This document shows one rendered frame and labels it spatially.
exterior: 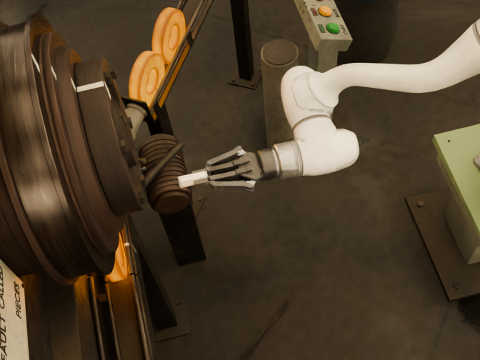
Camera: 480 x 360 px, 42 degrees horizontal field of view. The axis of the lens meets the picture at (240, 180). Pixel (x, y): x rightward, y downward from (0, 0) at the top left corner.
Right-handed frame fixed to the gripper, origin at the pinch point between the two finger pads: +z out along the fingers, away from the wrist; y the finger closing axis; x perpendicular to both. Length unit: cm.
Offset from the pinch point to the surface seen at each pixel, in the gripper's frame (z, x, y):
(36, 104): 23, 58, -20
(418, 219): -78, -66, 7
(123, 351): 23.3, -10.6, -33.9
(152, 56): 3.0, 3.5, 38.6
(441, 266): -78, -66, -11
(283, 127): -39, -51, 47
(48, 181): 24, 51, -28
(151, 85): 4.8, -6.4, 37.7
